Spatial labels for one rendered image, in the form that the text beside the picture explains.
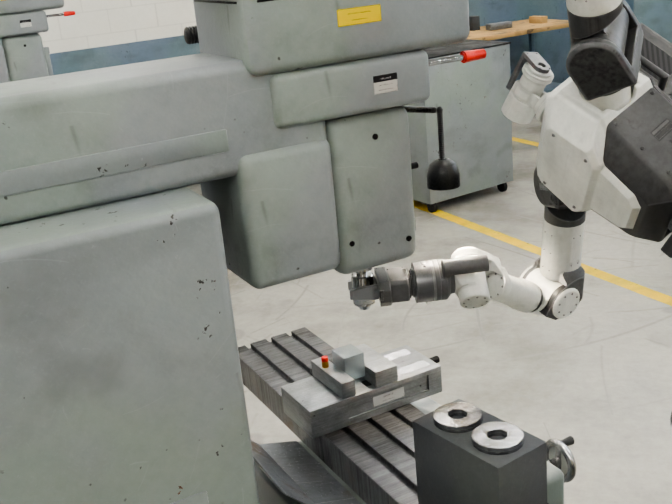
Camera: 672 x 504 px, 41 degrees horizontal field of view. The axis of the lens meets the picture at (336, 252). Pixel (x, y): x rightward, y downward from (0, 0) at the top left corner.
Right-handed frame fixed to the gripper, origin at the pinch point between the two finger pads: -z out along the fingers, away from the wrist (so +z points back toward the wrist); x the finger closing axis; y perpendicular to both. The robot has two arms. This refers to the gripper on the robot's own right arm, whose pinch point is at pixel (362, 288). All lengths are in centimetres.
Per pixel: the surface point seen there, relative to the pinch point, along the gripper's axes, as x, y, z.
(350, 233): 12.0, -16.6, -1.9
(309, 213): 17.8, -23.3, -9.4
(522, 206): -432, 125, 141
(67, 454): 50, 2, -52
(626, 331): -216, 125, 137
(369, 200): 10.0, -22.2, 2.5
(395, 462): 16.4, 32.9, 2.4
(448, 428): 37.7, 13.5, 10.9
